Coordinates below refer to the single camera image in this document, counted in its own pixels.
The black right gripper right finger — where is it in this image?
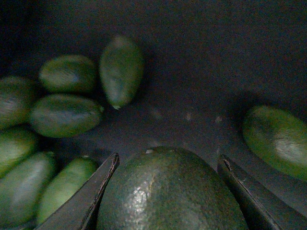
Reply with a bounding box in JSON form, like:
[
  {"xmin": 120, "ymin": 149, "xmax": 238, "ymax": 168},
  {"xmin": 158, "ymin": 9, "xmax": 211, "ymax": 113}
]
[{"xmin": 217, "ymin": 154, "xmax": 307, "ymax": 230}]

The green avocado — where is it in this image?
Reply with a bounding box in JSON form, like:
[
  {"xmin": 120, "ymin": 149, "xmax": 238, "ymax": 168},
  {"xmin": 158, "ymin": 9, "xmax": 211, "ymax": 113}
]
[
  {"xmin": 242, "ymin": 105, "xmax": 307, "ymax": 181},
  {"xmin": 38, "ymin": 55, "xmax": 96, "ymax": 93},
  {"xmin": 28, "ymin": 94, "xmax": 104, "ymax": 138},
  {"xmin": 0, "ymin": 127, "xmax": 39, "ymax": 178},
  {"xmin": 0, "ymin": 76, "xmax": 37, "ymax": 130},
  {"xmin": 36, "ymin": 158, "xmax": 98, "ymax": 225},
  {"xmin": 0, "ymin": 152, "xmax": 56, "ymax": 228},
  {"xmin": 96, "ymin": 147, "xmax": 248, "ymax": 230},
  {"xmin": 99, "ymin": 36, "xmax": 145, "ymax": 110}
]

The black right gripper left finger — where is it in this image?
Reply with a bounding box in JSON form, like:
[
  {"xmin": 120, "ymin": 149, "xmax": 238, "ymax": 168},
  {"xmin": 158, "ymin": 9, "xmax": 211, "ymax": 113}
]
[{"xmin": 36, "ymin": 153, "xmax": 119, "ymax": 230}]

